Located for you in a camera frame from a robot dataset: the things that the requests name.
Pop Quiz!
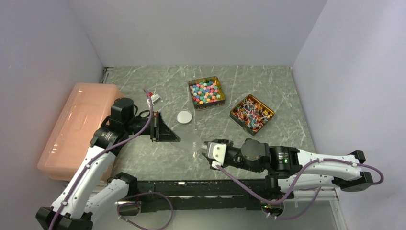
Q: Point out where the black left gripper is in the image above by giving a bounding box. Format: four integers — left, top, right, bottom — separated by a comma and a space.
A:
124, 112, 180, 142

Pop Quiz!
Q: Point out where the white jar lid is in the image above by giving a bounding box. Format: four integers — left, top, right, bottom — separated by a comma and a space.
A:
176, 110, 193, 124

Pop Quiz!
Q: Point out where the aluminium frame rail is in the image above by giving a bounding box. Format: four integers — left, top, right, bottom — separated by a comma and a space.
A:
294, 188, 348, 230

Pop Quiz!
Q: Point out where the pink plastic storage box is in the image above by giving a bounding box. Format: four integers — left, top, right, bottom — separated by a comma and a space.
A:
37, 83, 124, 181

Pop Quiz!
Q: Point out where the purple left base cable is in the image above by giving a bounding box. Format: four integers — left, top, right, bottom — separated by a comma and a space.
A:
116, 192, 174, 230

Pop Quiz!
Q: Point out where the gold tin of lollipops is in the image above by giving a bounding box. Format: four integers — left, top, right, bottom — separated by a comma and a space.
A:
229, 94, 275, 136

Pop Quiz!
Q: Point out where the clear plastic jar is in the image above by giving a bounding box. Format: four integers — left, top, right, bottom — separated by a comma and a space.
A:
193, 143, 207, 161

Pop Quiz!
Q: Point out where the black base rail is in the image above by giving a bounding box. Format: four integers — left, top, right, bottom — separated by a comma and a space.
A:
126, 179, 294, 214

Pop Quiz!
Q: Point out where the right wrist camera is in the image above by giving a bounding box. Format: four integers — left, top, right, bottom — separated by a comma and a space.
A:
206, 142, 227, 170

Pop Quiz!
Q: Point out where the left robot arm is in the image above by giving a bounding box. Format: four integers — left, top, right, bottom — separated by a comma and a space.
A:
35, 98, 181, 230

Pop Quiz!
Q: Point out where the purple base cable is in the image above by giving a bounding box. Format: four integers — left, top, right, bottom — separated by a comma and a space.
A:
265, 187, 323, 221
116, 192, 174, 230

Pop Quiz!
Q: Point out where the gold tin of star candies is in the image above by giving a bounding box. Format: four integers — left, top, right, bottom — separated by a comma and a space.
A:
188, 76, 226, 110

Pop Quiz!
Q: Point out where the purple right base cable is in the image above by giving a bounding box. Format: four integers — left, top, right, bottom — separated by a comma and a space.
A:
265, 187, 323, 221

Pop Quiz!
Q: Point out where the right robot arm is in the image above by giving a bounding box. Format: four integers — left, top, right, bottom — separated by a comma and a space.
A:
201, 138, 375, 199

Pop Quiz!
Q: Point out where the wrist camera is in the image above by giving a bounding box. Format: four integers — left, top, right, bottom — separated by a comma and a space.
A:
206, 142, 227, 170
147, 92, 162, 108

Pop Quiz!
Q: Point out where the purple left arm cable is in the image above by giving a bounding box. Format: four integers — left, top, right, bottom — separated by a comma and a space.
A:
47, 89, 156, 230

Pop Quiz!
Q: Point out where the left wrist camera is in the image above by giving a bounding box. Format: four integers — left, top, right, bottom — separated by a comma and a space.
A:
147, 92, 162, 108

